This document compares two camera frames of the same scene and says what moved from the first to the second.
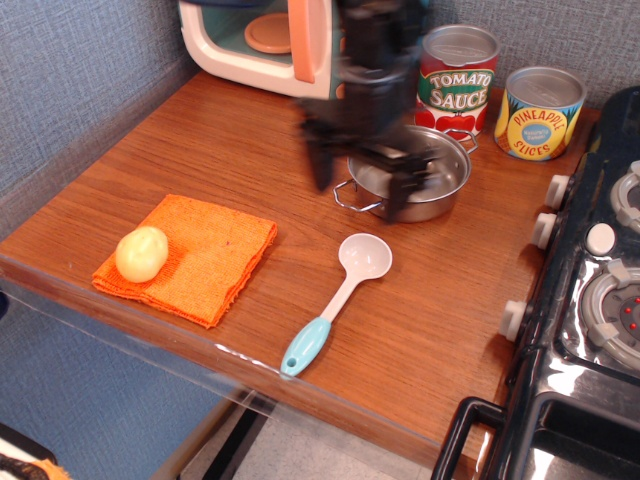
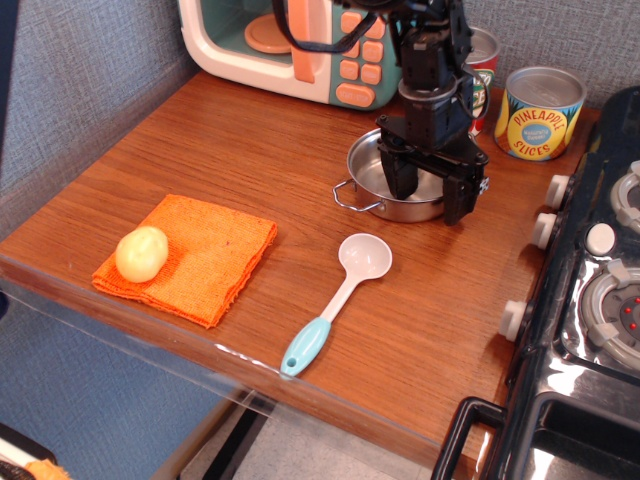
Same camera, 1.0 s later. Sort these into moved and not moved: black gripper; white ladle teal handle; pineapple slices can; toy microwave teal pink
Moved: black gripper
Not moved: toy microwave teal pink; white ladle teal handle; pineapple slices can
